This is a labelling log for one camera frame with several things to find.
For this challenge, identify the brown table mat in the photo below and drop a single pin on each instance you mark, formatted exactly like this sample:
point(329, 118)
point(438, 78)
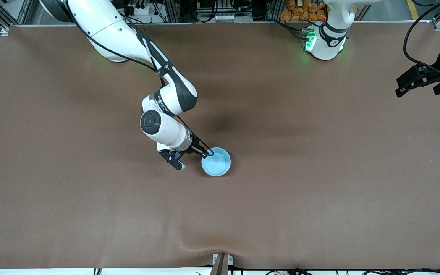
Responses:
point(220, 210)

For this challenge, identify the blue bowl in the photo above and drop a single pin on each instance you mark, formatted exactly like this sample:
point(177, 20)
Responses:
point(216, 162)

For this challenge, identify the grey metal bracket post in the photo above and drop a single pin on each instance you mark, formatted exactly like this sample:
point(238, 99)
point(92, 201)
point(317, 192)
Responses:
point(222, 264)

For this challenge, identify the white terminal block strip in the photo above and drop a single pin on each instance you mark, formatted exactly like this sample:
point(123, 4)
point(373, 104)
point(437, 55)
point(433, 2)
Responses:
point(225, 17)

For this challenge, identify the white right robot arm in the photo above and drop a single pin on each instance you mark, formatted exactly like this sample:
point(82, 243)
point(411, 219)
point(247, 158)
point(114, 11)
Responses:
point(166, 130)

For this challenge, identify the white power strip with plugs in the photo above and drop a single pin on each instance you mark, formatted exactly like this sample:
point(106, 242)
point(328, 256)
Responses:
point(139, 7)

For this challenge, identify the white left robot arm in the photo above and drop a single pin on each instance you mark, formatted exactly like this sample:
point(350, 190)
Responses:
point(327, 49)

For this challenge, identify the orange packaged goods pile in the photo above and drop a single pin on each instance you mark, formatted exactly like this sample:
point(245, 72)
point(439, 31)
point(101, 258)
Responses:
point(300, 9)

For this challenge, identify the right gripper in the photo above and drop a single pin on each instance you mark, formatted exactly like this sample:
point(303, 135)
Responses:
point(196, 147)

